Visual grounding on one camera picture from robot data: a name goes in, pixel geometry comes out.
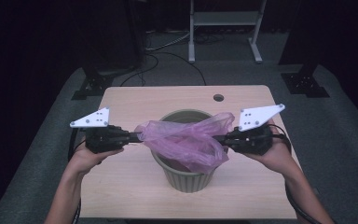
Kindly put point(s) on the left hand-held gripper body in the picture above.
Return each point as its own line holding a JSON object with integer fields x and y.
{"x": 104, "y": 140}

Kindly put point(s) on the green ribbed bin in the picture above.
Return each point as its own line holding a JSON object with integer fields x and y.
{"x": 186, "y": 182}

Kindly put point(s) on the person's right hand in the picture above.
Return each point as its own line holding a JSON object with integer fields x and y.
{"x": 276, "y": 155}

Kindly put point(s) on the black stand base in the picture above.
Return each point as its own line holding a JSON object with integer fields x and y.
{"x": 91, "y": 87}
{"x": 304, "y": 84}

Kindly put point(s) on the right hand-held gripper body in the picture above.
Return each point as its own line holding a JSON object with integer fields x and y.
{"x": 251, "y": 141}

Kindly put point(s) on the person's left hand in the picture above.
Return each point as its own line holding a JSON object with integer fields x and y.
{"x": 85, "y": 160}

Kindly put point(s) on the white metal stand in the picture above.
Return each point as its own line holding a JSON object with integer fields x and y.
{"x": 227, "y": 18}

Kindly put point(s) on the pink plastic bag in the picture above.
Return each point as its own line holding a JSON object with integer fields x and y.
{"x": 183, "y": 141}

